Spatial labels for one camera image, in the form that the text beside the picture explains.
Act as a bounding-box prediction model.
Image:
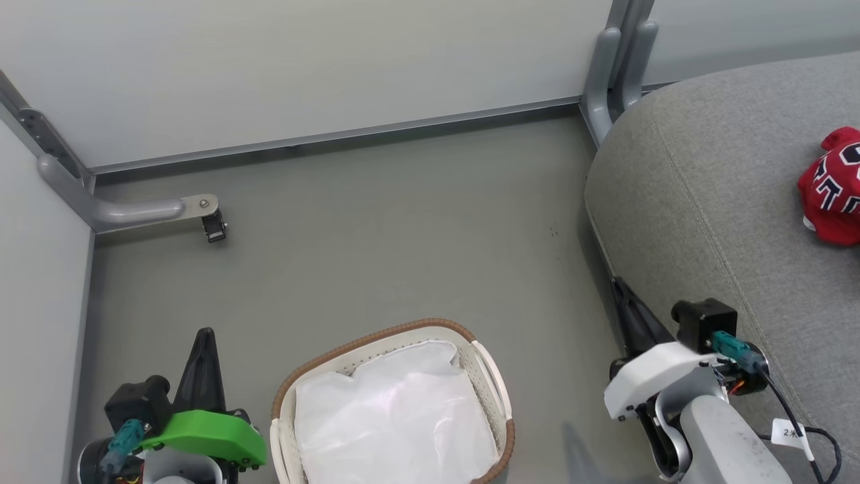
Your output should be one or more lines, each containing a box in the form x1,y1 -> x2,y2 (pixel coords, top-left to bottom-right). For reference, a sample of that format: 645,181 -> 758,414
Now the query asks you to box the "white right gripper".
603,276 -> 724,421

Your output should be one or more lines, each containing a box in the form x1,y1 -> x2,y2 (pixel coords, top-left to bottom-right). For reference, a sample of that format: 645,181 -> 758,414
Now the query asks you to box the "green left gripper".
138,327 -> 268,470

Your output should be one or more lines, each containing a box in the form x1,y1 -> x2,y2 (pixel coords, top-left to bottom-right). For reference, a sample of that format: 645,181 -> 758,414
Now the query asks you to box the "red jersey with white lettering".
798,126 -> 860,247

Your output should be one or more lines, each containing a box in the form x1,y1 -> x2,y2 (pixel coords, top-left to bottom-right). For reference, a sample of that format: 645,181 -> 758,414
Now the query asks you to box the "grey fabric sofa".
583,52 -> 860,484

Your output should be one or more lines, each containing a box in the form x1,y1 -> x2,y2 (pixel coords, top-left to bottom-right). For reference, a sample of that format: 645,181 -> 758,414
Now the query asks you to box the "small black caster wheel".
201,208 -> 228,244

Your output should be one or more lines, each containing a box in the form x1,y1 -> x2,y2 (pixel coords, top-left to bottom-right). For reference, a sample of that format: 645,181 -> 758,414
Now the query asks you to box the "white laundry basket brown rim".
269,318 -> 516,484

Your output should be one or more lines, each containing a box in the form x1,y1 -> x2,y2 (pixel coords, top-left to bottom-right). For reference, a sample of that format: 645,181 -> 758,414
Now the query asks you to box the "white cloth in basket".
294,340 -> 502,484

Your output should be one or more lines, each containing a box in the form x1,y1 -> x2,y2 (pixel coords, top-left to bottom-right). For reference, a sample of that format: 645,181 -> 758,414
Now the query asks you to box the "grey curved partition foot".
580,27 -> 623,147
619,20 -> 660,112

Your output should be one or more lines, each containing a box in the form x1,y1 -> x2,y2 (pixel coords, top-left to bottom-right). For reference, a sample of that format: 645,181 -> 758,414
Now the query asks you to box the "short grey partition base rail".
63,225 -> 96,484

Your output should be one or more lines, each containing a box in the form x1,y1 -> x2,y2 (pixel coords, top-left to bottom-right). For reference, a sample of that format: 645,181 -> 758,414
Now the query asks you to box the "thin black cable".
751,366 -> 843,484

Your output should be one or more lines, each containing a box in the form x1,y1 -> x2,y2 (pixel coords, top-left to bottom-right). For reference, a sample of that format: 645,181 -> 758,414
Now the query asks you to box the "grey partition foot bracket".
37,153 -> 220,234

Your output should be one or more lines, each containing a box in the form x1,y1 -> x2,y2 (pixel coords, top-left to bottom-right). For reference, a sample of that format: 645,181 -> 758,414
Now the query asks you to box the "white cable label tag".
770,417 -> 808,450

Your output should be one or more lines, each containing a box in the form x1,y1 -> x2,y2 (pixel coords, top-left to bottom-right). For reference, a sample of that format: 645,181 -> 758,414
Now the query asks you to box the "long grey partition base rail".
86,96 -> 584,177

